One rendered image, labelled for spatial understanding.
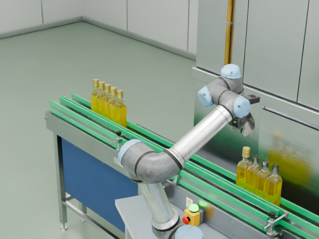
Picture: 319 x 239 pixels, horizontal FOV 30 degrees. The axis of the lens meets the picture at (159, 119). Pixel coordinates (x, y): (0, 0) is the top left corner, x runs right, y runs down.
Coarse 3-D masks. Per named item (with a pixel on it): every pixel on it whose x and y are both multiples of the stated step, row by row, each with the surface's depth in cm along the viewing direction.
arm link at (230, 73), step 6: (228, 66) 233; (234, 66) 232; (222, 72) 231; (228, 72) 230; (234, 72) 229; (240, 72) 232; (228, 78) 231; (234, 78) 230; (240, 78) 232; (228, 84) 230; (234, 84) 231; (240, 84) 234; (234, 90) 234; (240, 90) 235
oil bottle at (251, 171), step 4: (248, 168) 279; (252, 168) 278; (256, 168) 277; (260, 168) 278; (248, 172) 280; (252, 172) 278; (256, 172) 277; (248, 176) 280; (252, 176) 279; (248, 180) 281; (252, 180) 279; (248, 184) 282; (252, 184) 280; (248, 188) 283; (252, 188) 281; (252, 192) 282
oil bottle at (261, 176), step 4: (260, 172) 274; (264, 172) 273; (268, 172) 274; (256, 176) 276; (260, 176) 274; (264, 176) 273; (256, 180) 277; (260, 180) 275; (264, 180) 273; (256, 184) 277; (260, 184) 276; (264, 184) 274; (256, 188) 278; (260, 188) 276; (264, 188) 275; (256, 192) 279; (260, 192) 277; (264, 192) 276; (260, 196) 278
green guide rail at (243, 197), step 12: (72, 108) 376; (96, 120) 358; (192, 168) 304; (204, 180) 300; (216, 180) 292; (228, 192) 289; (240, 192) 282; (252, 204) 279; (264, 204) 273; (276, 216) 270
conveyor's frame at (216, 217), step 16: (48, 112) 382; (48, 128) 387; (64, 128) 371; (80, 144) 362; (96, 144) 348; (112, 160) 341; (128, 176) 333; (176, 192) 304; (192, 192) 297; (208, 208) 289; (208, 224) 292; (224, 224) 283; (240, 224) 275
